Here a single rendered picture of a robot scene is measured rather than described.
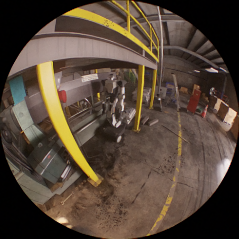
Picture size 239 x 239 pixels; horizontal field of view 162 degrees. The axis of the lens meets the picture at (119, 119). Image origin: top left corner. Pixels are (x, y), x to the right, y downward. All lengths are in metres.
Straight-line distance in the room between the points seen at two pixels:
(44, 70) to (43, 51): 0.15
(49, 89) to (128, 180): 1.62
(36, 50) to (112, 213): 1.92
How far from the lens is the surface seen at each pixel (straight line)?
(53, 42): 0.68
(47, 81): 0.56
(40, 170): 1.20
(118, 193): 1.58
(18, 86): 1.57
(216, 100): 9.12
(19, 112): 1.59
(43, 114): 1.57
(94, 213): 1.63
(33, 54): 0.64
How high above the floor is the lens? 1.57
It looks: 34 degrees down
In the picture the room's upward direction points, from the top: 1 degrees counter-clockwise
